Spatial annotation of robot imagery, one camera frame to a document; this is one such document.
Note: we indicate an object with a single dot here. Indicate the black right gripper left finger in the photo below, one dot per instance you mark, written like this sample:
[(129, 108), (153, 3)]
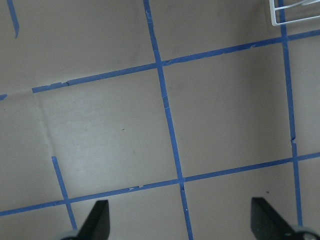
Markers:
[(97, 224)]

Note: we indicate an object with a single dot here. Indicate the white wire rack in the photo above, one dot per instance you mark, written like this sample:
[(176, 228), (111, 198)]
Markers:
[(283, 12)]

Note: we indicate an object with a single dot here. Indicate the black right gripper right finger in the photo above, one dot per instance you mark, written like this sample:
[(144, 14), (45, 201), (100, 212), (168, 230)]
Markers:
[(267, 224)]

